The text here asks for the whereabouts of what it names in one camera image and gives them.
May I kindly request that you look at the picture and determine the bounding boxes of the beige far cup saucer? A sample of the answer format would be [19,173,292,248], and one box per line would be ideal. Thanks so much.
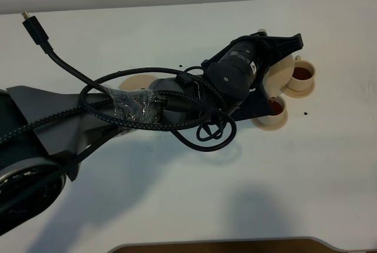
[280,79,315,98]

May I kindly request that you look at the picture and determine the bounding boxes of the beige teacup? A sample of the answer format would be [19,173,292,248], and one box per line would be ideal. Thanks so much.
[267,96,286,126]
[287,55,316,92]

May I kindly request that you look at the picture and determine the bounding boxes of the beige near cup saucer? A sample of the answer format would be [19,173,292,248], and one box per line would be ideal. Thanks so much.
[251,108,288,131]

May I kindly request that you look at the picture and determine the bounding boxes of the beige clay teapot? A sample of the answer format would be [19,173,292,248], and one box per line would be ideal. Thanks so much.
[257,54,295,104]

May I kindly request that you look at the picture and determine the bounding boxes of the black braided left cable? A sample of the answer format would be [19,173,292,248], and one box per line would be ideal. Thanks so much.
[0,11,238,177]

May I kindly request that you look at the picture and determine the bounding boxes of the beige far teacup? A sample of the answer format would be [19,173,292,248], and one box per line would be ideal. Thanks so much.
[287,55,316,92]

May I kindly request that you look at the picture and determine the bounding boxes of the beige cup saucer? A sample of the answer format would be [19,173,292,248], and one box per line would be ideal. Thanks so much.
[280,79,315,98]
[251,108,288,131]

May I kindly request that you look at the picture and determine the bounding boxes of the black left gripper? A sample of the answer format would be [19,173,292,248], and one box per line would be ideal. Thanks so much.
[201,32,303,109]

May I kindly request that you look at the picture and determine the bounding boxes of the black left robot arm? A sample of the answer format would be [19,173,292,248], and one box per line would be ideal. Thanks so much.
[1,32,303,234]

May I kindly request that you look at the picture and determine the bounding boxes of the beige teapot saucer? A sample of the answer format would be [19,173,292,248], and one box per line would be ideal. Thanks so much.
[118,74,157,91]

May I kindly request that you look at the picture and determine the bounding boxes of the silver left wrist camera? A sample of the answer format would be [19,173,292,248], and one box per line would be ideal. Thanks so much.
[231,83,273,121]

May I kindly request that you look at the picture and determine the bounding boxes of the beige near teacup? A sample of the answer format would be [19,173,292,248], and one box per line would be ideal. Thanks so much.
[267,96,286,126]

